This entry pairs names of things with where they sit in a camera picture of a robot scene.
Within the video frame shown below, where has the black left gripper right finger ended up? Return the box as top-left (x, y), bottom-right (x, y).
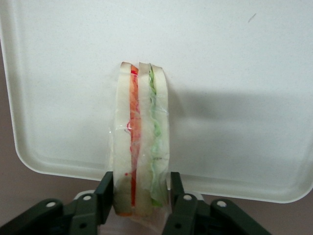
top-left (162, 171), bottom-right (274, 235)

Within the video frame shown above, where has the cream rectangular plastic tray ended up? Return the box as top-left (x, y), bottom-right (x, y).
top-left (0, 0), bottom-right (313, 204)

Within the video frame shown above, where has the triangular sandwich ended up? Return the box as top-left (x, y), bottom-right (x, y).
top-left (107, 61), bottom-right (171, 219)

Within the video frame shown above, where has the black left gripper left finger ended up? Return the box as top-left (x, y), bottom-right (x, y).
top-left (0, 171), bottom-right (115, 235)

